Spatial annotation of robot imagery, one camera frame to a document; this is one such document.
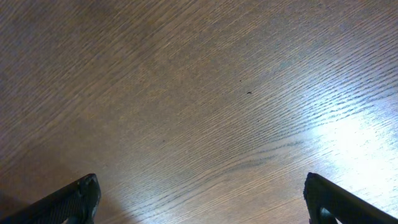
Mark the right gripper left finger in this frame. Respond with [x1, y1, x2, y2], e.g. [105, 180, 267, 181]
[1, 174, 101, 224]

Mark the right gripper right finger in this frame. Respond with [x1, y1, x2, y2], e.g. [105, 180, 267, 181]
[303, 172, 397, 224]

